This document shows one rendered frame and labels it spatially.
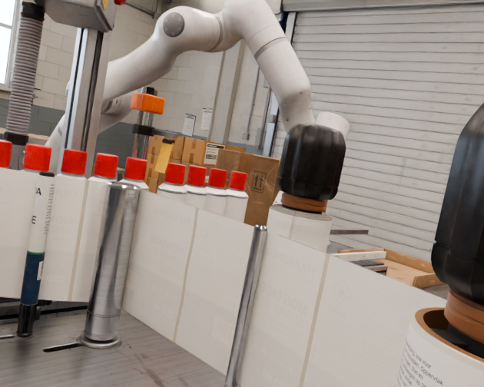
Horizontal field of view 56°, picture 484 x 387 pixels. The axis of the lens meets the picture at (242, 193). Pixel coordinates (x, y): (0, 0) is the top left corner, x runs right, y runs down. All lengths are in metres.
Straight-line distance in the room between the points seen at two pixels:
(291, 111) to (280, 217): 0.59
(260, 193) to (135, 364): 0.83
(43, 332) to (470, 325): 0.48
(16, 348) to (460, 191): 0.47
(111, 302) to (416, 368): 0.39
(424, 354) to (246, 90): 6.30
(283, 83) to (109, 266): 0.69
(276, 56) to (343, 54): 4.57
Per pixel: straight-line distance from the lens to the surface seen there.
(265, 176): 1.29
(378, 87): 5.38
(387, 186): 5.18
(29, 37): 0.78
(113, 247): 0.53
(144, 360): 0.56
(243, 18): 1.16
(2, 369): 0.53
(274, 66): 1.10
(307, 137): 0.57
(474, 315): 0.22
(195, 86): 7.13
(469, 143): 0.23
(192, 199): 0.82
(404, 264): 1.73
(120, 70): 1.36
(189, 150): 4.71
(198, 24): 1.19
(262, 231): 0.40
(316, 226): 0.58
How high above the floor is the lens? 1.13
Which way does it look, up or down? 5 degrees down
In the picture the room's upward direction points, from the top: 10 degrees clockwise
